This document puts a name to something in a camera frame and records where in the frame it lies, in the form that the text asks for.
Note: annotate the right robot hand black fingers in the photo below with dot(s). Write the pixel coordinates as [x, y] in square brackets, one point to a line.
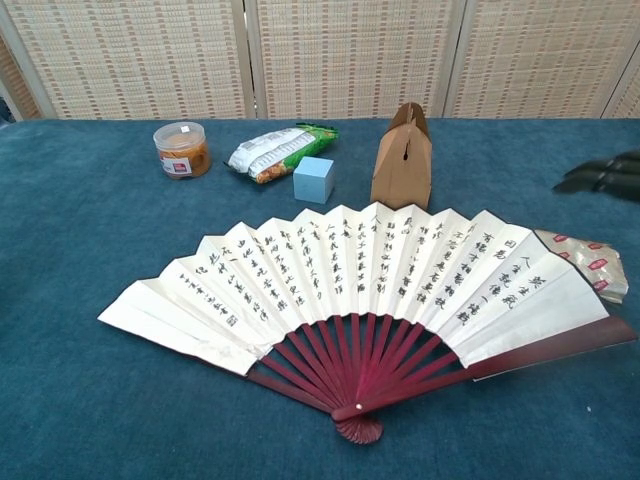
[605, 180]

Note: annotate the paper folding fan red ribs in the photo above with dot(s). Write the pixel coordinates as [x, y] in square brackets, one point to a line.
[350, 270]

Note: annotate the silver foil packet red logos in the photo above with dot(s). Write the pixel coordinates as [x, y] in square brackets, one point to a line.
[600, 265]

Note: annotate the brown kraft paper gable box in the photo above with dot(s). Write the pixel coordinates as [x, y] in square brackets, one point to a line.
[400, 170]

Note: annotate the woven bamboo folding screen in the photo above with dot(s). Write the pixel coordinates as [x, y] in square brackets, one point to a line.
[350, 55]

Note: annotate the light blue foam cube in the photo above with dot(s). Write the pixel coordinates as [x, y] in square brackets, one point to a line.
[312, 181]

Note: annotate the green white snack bag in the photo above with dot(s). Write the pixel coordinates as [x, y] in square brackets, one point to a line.
[280, 150]

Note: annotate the clear plastic snack jar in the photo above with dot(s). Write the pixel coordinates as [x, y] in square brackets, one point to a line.
[182, 150]

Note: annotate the blue carpet table cover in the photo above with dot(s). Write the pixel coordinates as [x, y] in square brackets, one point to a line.
[100, 210]

